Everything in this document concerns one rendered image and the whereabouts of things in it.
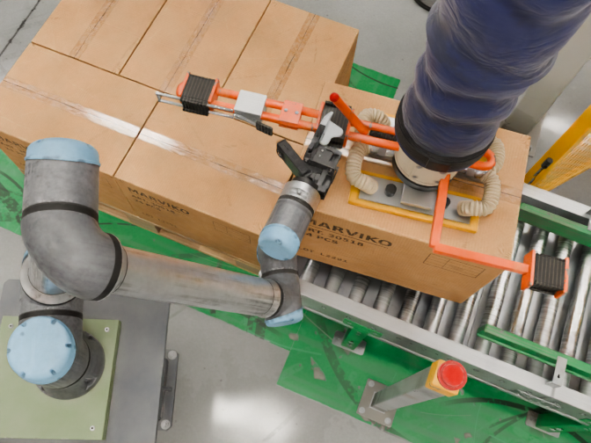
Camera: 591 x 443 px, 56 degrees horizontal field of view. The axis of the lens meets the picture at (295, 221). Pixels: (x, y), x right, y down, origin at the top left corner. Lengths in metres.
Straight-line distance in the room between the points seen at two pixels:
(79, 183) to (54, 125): 1.37
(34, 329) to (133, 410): 0.39
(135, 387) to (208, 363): 0.77
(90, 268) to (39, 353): 0.56
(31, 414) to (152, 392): 0.32
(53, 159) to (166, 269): 0.27
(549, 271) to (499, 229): 0.22
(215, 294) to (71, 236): 0.33
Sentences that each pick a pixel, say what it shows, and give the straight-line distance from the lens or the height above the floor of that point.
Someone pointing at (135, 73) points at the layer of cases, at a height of 0.54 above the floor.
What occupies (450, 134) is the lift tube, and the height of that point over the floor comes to 1.42.
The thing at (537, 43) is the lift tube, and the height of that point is 1.71.
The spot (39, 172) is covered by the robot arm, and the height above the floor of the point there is 1.59.
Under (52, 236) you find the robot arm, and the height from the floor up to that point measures 1.59.
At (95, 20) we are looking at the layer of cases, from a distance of 2.57.
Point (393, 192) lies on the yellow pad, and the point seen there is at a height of 1.11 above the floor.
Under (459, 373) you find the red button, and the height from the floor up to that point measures 1.04.
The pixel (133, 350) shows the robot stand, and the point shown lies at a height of 0.75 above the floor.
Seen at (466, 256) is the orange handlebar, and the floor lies 1.20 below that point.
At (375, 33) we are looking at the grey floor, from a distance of 3.18.
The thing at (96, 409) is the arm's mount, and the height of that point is 0.79.
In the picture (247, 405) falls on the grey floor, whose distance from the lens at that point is 2.40.
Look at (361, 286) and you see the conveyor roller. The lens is 1.93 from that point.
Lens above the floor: 2.40
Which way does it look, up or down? 68 degrees down
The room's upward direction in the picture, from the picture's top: 5 degrees clockwise
